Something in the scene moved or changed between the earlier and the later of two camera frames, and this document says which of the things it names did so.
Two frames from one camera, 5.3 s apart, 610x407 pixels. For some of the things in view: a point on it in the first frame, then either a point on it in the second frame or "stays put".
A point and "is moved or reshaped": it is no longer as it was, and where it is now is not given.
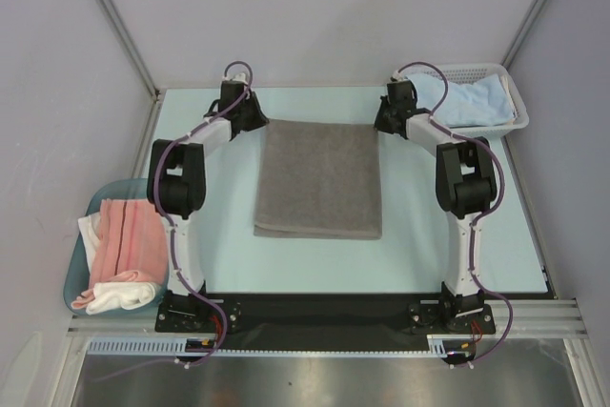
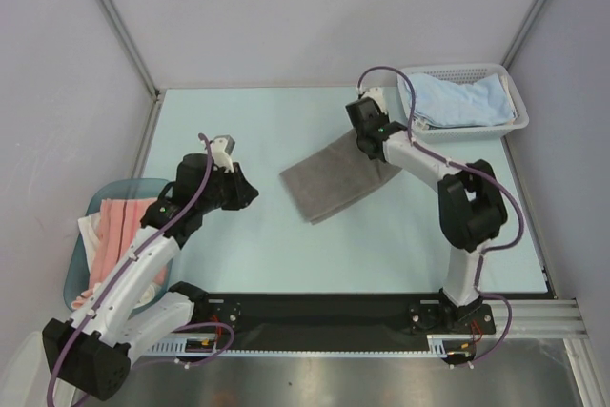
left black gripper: (259, 119) to (243, 192)
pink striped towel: (132, 246) stays put
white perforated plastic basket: (470, 73) stays put
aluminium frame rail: (514, 318) stays put
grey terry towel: (319, 180) is moved or reshaped
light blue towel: (481, 102) stays put
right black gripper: (386, 117) to (361, 117)
